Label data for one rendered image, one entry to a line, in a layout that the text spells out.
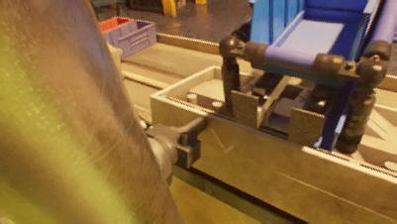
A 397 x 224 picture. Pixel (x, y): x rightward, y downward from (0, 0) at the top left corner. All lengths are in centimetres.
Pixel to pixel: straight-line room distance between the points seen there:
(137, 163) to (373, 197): 54
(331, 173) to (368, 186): 7
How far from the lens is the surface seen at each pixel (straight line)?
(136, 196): 18
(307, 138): 42
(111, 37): 185
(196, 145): 58
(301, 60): 40
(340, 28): 67
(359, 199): 65
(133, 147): 16
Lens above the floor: 142
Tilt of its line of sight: 36 degrees down
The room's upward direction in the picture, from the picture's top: 6 degrees counter-clockwise
